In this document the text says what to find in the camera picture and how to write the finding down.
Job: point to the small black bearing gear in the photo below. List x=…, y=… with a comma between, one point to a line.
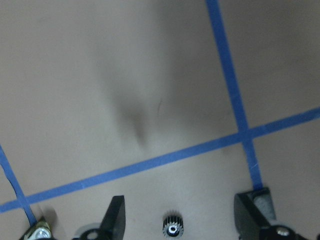
x=172, y=225

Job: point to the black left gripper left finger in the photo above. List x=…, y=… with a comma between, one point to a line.
x=113, y=224

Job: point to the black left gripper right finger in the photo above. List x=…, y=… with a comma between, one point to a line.
x=253, y=211

